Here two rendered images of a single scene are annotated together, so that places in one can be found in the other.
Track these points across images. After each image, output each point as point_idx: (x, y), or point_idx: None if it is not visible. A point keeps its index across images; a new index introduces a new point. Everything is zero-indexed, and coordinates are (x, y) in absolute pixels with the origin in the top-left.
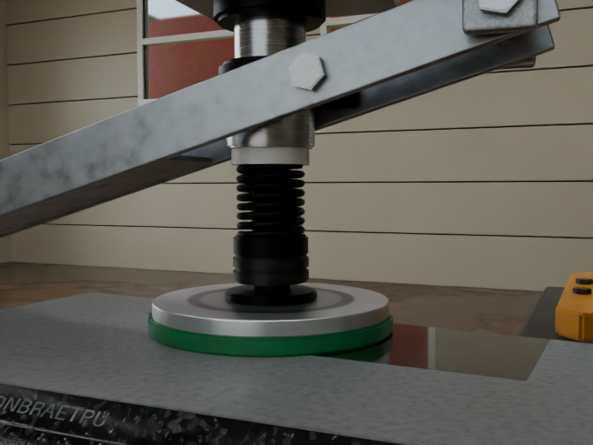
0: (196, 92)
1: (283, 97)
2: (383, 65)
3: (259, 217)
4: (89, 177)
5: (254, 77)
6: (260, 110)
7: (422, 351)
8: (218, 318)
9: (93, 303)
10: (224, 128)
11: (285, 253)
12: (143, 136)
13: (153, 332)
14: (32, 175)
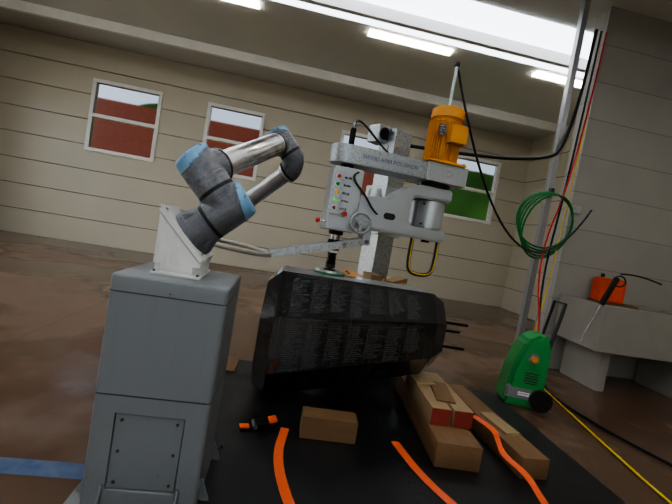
0: (329, 243)
1: (340, 246)
2: (352, 245)
3: (332, 259)
4: (312, 251)
5: (337, 243)
6: (337, 247)
7: (350, 277)
8: (331, 271)
9: (294, 267)
10: (332, 248)
11: (334, 264)
12: (321, 247)
13: (320, 272)
14: (303, 249)
